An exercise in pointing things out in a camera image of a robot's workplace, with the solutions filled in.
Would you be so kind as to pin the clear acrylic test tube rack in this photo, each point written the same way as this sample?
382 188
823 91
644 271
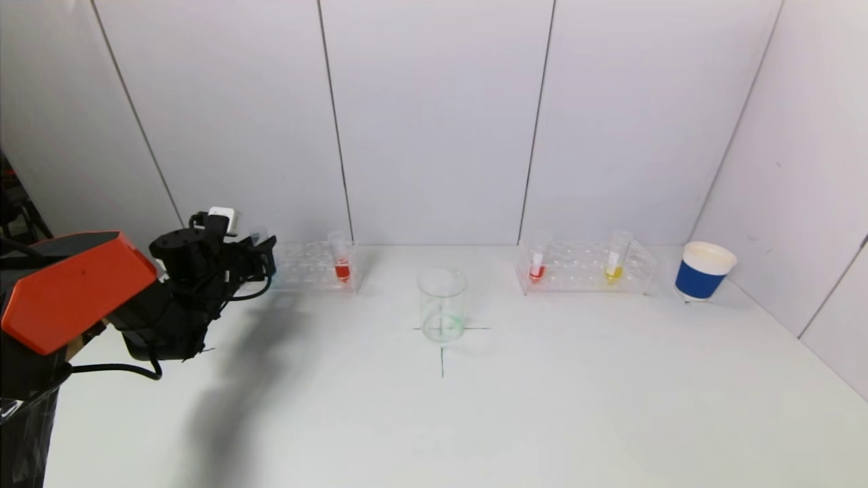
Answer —
308 268
583 268

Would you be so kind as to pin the orange and black left arm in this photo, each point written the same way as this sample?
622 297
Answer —
74 291

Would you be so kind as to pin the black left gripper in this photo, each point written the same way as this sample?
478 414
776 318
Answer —
265 256

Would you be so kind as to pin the test tube with yellow pigment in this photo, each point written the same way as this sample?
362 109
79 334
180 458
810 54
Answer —
614 271

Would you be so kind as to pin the clear glass beaker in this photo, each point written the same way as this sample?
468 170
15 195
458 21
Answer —
442 318

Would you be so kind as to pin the black office chair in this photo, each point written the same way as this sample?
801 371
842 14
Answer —
13 203

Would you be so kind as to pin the test tube with red pigment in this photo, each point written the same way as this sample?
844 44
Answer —
342 270
537 271

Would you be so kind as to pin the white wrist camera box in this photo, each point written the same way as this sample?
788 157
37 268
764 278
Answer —
224 218

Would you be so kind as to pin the blue white paper cup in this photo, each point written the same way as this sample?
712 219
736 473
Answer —
700 278

